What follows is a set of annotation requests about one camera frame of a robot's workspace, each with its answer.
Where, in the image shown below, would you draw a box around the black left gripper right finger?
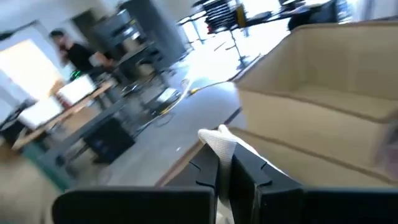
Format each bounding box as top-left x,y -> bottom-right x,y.
229,142 -> 303,224

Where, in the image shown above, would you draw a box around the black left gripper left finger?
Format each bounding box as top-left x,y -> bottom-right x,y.
154,143 -> 219,200

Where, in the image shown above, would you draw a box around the white cloth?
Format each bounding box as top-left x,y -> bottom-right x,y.
197,124 -> 289,224

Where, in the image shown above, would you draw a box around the left cardboard box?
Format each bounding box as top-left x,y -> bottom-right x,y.
228,126 -> 398,189

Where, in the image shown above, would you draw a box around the cardboard box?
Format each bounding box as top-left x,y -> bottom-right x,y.
234,20 -> 398,175
228,126 -> 398,189

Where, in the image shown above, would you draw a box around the black floor cabinet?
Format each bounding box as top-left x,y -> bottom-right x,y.
83,117 -> 136,165

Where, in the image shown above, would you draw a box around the black metal shelf rack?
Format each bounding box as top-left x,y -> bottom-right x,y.
119,0 -> 187,71

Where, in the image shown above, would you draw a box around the bright white panel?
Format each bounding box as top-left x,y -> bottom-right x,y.
17,96 -> 65,130
57,74 -> 97,105

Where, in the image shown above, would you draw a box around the wooden table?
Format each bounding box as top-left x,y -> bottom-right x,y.
12,79 -> 116,150

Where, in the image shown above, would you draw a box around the black stacked chairs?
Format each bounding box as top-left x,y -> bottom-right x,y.
201,0 -> 247,35

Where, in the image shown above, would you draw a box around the right cardboard box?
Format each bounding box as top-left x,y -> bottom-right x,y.
234,20 -> 398,175

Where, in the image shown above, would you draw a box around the grey metal shelf unit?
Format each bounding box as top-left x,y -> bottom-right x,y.
93,9 -> 147,54

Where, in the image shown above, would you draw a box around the person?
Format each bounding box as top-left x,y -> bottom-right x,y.
49,29 -> 118,77

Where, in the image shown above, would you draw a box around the black metal table frame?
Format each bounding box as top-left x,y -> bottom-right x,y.
222,106 -> 244,126

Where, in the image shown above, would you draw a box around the yellow cable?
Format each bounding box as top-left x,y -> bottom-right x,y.
185,80 -> 233,97

